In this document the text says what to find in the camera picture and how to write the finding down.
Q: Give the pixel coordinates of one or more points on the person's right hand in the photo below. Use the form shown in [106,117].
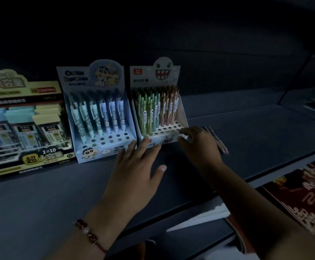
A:
[203,151]

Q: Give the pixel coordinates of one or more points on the person's left hand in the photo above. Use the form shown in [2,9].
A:
[129,181]

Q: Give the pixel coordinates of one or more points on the person's left thumb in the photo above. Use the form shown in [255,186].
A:
[158,173]

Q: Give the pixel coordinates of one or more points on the person's left little finger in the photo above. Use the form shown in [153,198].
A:
[120,159]

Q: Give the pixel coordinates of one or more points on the person's left middle finger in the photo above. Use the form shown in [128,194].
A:
[143,150]

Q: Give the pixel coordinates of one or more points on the person's right thumb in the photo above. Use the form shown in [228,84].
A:
[184,144]

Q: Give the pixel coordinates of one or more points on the white monster pen display box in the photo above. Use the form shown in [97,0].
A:
[157,136]

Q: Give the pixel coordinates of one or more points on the brown pink pen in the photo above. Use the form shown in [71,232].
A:
[219,146]
[223,144]

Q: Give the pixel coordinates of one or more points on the person's left forearm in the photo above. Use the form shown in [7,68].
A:
[92,235]

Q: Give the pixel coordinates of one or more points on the blue cartoon pen display box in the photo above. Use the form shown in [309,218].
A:
[92,148]

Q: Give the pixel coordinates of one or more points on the bunch of green and pink pens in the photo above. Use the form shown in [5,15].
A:
[157,108]

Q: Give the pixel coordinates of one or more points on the row of blue cartoon pens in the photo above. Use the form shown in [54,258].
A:
[97,113]

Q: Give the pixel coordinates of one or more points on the white paper sheet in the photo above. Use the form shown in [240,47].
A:
[200,217]

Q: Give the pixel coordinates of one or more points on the stack of pencil lead cases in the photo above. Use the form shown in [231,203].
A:
[24,127]

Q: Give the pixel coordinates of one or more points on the yellow black refill display box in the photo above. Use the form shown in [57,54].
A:
[16,89]

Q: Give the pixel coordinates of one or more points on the red cover magazine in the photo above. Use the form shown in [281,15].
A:
[303,194]

